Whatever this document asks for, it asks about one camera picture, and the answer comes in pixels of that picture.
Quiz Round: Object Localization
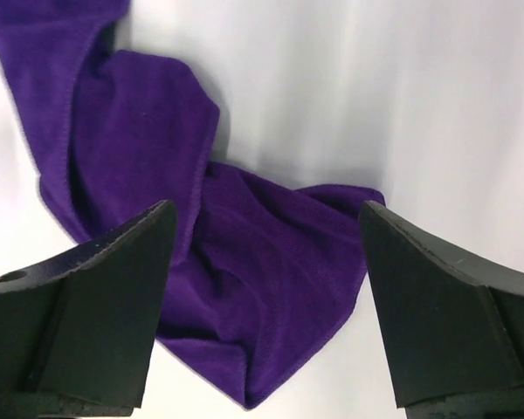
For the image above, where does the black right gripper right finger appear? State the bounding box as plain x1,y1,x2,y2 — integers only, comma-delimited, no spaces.
359,201,524,418

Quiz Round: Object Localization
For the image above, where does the purple towel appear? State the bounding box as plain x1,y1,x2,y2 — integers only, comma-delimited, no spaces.
0,1,383,409

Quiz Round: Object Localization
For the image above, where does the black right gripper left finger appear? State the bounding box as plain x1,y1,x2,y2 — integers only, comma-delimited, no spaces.
0,201,176,418

